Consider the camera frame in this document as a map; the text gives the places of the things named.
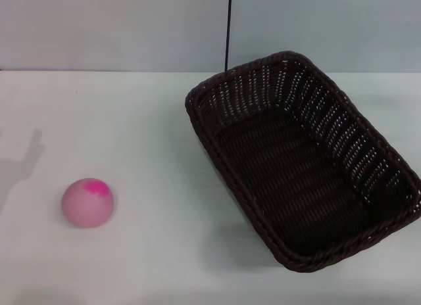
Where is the black vertical wall strip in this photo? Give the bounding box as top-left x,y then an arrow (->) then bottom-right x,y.
224,0 -> 233,73

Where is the pink ball with magenta patch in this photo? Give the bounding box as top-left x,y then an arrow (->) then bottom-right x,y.
61,177 -> 118,229

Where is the dark brown wicker basket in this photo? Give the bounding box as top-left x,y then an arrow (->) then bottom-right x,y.
184,50 -> 421,273

